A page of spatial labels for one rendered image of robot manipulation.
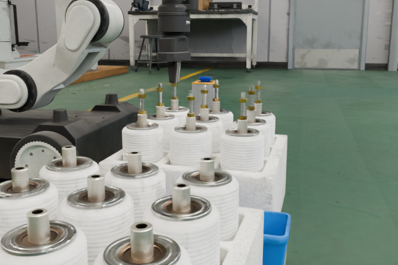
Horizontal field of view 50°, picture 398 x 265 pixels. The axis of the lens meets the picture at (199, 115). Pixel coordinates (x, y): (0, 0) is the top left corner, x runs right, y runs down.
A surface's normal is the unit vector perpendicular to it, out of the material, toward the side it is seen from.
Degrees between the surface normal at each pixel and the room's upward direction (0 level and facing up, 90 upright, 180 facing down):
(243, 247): 0
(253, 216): 0
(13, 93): 90
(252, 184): 90
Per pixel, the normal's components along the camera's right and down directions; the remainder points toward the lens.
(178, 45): 0.87, 0.10
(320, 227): 0.00, -0.98
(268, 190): -0.27, 0.18
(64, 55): -0.41, 0.52
